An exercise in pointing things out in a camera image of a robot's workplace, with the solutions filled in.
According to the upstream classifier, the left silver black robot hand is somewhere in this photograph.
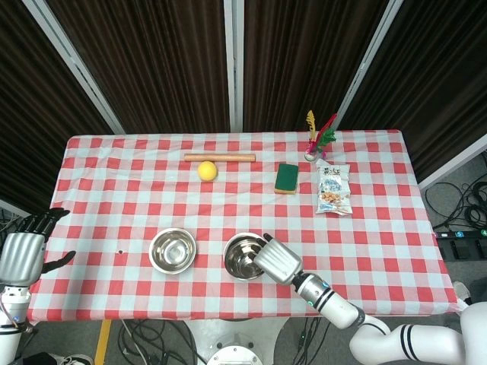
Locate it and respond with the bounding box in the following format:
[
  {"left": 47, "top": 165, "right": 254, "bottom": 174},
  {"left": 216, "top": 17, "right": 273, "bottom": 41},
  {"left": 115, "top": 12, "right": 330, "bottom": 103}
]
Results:
[{"left": 0, "top": 208, "right": 77, "bottom": 287}]

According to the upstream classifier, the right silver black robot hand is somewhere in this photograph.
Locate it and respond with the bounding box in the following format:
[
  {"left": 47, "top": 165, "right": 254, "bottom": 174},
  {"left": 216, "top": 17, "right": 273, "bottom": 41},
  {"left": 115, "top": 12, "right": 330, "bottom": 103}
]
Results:
[{"left": 253, "top": 233, "right": 304, "bottom": 286}]

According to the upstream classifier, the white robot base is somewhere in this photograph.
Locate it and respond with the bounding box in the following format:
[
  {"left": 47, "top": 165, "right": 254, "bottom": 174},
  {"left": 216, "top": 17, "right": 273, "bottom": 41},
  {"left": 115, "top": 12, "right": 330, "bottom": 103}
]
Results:
[{"left": 206, "top": 333, "right": 263, "bottom": 365}]

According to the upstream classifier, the green yellow sponge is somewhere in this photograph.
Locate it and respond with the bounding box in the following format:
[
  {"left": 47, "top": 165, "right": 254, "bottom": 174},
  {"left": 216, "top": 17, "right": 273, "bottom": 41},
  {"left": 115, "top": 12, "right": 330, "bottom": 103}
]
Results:
[{"left": 273, "top": 163, "right": 300, "bottom": 196}]

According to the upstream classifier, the white snack bag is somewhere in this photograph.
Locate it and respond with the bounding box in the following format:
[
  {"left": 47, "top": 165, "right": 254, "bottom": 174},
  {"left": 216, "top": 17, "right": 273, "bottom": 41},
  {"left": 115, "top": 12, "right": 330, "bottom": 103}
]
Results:
[{"left": 314, "top": 158, "right": 353, "bottom": 217}]

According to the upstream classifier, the wooden rolling pin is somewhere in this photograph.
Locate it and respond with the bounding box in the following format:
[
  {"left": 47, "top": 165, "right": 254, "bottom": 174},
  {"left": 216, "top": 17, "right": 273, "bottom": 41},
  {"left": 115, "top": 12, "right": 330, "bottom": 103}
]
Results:
[{"left": 183, "top": 153, "right": 256, "bottom": 163}]

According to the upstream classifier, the black white sneaker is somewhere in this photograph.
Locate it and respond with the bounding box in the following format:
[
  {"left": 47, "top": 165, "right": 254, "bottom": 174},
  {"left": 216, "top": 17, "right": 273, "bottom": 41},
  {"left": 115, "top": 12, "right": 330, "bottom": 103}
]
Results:
[{"left": 56, "top": 353, "right": 94, "bottom": 365}]

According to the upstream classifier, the yellow ball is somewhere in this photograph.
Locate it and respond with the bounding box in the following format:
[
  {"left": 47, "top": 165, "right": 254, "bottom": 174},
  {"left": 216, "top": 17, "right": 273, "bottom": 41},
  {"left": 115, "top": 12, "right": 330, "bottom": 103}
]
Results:
[{"left": 197, "top": 160, "right": 218, "bottom": 182}]

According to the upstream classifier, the colourful feather shuttlecock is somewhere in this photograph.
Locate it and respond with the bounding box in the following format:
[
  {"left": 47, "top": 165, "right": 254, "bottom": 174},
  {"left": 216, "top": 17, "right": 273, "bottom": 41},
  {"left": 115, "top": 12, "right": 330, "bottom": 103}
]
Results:
[{"left": 304, "top": 109, "right": 338, "bottom": 162}]

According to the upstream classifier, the dark brown curtain panel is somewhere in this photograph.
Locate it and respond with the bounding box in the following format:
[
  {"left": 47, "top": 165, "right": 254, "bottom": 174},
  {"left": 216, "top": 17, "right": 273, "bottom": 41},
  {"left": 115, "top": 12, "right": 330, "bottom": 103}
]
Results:
[
  {"left": 47, "top": 0, "right": 231, "bottom": 134},
  {"left": 0, "top": 0, "right": 115, "bottom": 220},
  {"left": 342, "top": 0, "right": 487, "bottom": 172},
  {"left": 243, "top": 0, "right": 391, "bottom": 132}
]

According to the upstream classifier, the red white checkered tablecloth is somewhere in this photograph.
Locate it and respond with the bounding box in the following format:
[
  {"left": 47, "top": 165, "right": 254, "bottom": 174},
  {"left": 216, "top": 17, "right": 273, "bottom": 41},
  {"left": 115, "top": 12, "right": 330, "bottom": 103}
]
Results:
[{"left": 29, "top": 129, "right": 460, "bottom": 322}]

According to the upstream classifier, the white frame post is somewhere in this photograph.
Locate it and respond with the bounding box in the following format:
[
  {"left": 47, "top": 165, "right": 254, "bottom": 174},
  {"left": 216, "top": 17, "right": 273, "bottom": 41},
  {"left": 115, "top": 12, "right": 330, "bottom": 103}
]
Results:
[
  {"left": 21, "top": 0, "right": 126, "bottom": 134},
  {"left": 223, "top": 0, "right": 245, "bottom": 133},
  {"left": 336, "top": 0, "right": 404, "bottom": 130},
  {"left": 417, "top": 133, "right": 487, "bottom": 191}
]

